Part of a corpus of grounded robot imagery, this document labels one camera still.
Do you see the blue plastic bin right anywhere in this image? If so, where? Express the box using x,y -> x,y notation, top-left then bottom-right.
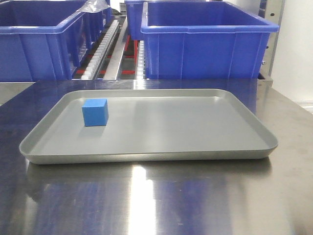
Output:
141,1 -> 279,79

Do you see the white roller conveyor rail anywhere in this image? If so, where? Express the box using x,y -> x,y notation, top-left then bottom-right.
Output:
81,20 -> 119,80

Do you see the blue plastic bin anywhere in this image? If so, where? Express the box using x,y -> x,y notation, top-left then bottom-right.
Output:
0,0 -> 87,82
141,1 -> 279,79

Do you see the clear plastic sheet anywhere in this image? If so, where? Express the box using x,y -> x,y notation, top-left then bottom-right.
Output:
78,0 -> 111,13

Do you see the steel shelf upright post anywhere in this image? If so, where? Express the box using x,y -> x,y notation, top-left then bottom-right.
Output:
259,0 -> 285,81

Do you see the blue cube block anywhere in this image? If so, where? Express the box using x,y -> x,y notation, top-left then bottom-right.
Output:
82,98 -> 109,127

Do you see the blue bin rear centre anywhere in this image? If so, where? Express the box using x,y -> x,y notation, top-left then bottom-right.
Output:
125,0 -> 209,42

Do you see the blue plastic bin left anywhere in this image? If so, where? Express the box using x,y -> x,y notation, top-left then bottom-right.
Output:
0,0 -> 87,82

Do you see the grey metal tray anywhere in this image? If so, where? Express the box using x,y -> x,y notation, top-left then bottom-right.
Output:
19,89 -> 278,165

